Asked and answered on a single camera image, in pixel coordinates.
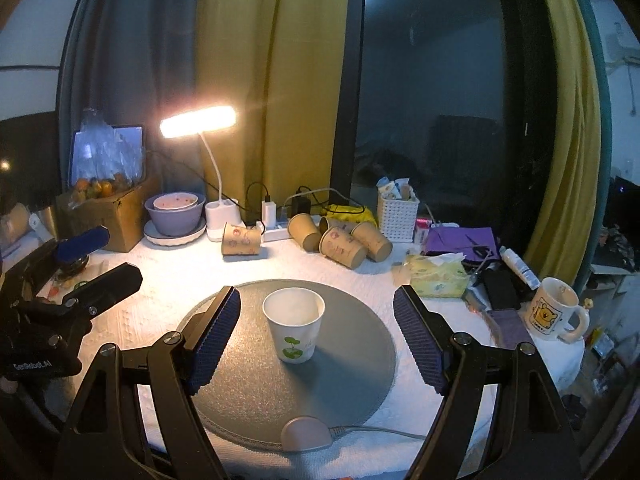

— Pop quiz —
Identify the brown paper cup lying apart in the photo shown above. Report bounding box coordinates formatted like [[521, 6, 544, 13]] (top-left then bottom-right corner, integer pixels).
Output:
[[221, 223, 262, 256]]

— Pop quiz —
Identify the black power adapter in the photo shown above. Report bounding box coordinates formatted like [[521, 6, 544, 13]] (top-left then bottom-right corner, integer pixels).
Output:
[[291, 196, 311, 218]]

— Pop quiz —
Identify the white plate under bowl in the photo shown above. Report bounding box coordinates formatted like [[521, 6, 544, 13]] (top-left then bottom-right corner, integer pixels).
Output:
[[143, 218, 206, 247]]

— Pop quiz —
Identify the plain brown paper cup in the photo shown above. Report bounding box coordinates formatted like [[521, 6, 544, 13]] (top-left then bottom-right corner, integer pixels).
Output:
[[288, 212, 321, 252]]

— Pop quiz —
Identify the yellow tissue pack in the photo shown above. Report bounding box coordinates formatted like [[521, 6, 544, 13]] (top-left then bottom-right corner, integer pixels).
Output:
[[404, 252, 470, 298]]

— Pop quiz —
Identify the white lattice basket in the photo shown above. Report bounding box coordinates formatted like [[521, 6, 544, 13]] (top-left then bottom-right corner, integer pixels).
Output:
[[378, 196, 420, 243]]

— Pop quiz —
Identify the yellow curtain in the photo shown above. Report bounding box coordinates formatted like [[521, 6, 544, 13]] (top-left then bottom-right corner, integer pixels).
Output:
[[195, 0, 348, 218]]

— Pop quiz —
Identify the pink inner bowl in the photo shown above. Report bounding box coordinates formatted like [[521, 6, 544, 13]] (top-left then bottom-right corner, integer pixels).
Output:
[[153, 192, 198, 211]]

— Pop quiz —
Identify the white desk lamp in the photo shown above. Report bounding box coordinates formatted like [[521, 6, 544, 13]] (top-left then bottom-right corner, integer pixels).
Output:
[[158, 104, 246, 243]]

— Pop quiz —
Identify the purple cloth pouch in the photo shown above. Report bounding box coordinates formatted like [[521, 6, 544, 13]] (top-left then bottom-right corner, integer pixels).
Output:
[[423, 226, 499, 263]]

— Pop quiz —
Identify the white bear mug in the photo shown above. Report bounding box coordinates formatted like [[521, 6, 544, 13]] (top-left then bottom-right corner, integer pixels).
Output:
[[524, 278, 590, 344]]

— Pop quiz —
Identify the white tube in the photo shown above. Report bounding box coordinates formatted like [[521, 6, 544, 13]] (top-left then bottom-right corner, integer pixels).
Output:
[[499, 246, 540, 290]]

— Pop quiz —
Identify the white charger plug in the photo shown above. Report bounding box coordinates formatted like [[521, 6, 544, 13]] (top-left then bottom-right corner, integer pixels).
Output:
[[260, 200, 277, 230]]

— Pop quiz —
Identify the purple bowl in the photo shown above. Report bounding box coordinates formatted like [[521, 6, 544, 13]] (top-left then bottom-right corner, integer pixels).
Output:
[[144, 193, 205, 236]]

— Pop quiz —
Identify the brown printed paper cup front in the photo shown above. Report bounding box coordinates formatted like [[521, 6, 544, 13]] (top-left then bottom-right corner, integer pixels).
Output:
[[319, 226, 367, 270]]

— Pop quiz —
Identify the purple notebook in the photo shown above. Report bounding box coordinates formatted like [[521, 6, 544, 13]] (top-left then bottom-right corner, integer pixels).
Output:
[[488, 309, 533, 350]]

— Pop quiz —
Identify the pink mat controller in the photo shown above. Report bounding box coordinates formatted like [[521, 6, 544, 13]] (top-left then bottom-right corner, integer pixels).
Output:
[[280, 416, 333, 453]]

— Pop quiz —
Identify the white paper cup green print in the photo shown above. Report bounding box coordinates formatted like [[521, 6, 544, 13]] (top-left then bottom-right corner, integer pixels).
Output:
[[262, 287, 326, 364]]

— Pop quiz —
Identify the white power strip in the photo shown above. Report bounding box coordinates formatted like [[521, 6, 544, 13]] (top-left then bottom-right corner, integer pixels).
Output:
[[256, 221, 291, 244]]

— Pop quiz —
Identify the brown paper cup behind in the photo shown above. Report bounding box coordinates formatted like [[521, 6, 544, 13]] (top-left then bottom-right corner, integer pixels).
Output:
[[318, 217, 355, 234]]

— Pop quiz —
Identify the brown paper cup right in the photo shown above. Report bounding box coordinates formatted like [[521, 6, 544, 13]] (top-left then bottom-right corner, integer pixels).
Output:
[[352, 222, 393, 262]]

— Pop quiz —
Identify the yellow bag behind cups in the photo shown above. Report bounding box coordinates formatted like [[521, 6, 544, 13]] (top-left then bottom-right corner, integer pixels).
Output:
[[324, 204, 378, 226]]

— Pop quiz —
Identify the round grey heating mat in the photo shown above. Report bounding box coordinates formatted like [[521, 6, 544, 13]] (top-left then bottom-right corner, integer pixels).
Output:
[[193, 280, 396, 451]]

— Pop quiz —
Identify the cardboard box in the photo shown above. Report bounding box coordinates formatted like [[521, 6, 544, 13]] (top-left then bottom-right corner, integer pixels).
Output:
[[55, 176, 160, 252]]

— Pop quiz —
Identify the white lace tablecloth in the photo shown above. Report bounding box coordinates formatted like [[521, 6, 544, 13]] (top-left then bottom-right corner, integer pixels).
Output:
[[34, 219, 586, 480]]

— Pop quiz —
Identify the clear plastic bag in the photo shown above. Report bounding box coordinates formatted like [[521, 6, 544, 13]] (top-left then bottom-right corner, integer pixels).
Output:
[[71, 106, 144, 194]]

